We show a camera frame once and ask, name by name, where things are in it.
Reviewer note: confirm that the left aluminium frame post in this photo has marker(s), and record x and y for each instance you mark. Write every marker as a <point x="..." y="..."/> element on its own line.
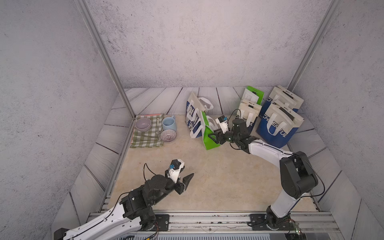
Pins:
<point x="88" y="19"/>

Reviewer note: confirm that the green white bag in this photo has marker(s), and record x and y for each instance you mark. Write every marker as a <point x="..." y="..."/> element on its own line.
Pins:
<point x="253" y="95"/>
<point x="209" y="125"/>

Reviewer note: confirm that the pink patterned bowl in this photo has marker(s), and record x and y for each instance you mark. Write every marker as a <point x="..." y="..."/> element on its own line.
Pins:
<point x="168" y="136"/>

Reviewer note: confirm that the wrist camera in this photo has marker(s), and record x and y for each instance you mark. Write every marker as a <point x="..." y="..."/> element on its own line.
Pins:
<point x="222" y="122"/>
<point x="175" y="169"/>

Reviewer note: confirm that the green checkered cloth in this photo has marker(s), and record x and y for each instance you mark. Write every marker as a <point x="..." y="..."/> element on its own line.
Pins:
<point x="151" y="138"/>

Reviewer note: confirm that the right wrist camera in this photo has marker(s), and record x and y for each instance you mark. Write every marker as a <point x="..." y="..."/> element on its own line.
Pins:
<point x="222" y="122"/>

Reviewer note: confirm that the blue beige takeout bag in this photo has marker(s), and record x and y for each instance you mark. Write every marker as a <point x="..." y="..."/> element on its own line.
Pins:
<point x="283" y="95"/>

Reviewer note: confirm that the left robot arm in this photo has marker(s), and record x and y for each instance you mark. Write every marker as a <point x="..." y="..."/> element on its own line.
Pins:
<point x="133" y="213"/>

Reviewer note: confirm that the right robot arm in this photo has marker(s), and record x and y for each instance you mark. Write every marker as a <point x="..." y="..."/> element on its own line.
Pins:
<point x="297" y="176"/>

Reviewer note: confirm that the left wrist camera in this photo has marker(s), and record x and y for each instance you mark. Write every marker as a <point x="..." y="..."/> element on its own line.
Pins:
<point x="175" y="169"/>

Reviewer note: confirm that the purple bowl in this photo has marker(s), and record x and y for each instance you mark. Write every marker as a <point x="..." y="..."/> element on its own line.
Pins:
<point x="143" y="124"/>

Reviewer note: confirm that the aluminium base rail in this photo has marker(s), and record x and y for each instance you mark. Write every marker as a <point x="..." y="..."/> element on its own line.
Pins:
<point x="301" y="223"/>

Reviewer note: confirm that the blue mug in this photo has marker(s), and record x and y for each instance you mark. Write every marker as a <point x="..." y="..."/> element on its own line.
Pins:
<point x="169" y="123"/>

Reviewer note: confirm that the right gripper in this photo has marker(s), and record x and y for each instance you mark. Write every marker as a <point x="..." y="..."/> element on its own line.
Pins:
<point x="219" y="135"/>

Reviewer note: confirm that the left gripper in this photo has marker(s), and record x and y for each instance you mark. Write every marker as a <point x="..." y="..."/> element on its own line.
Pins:
<point x="182" y="186"/>

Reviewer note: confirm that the aluminium frame post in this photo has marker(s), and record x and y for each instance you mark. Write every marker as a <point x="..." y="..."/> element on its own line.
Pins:
<point x="88" y="19"/>
<point x="319" y="34"/>

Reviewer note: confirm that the right aluminium frame post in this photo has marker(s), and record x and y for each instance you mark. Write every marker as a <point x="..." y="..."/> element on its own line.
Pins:
<point x="319" y="34"/>

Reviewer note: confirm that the navy beige bag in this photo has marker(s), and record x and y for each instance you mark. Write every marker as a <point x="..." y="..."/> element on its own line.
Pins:
<point x="249" y="112"/>

